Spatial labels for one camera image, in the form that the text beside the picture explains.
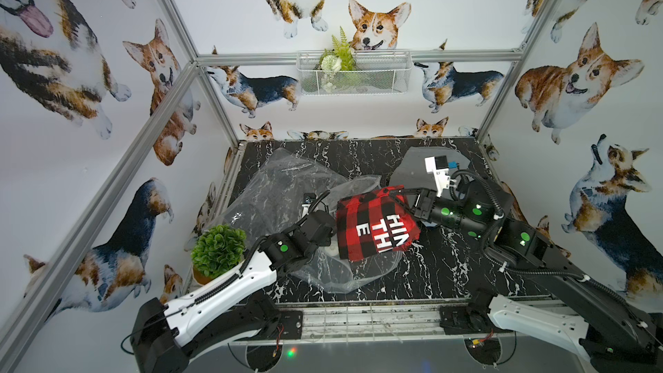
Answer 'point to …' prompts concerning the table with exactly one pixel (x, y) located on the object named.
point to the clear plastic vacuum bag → (271, 198)
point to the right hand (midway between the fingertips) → (391, 192)
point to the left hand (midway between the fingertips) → (325, 220)
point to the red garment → (377, 223)
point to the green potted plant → (217, 249)
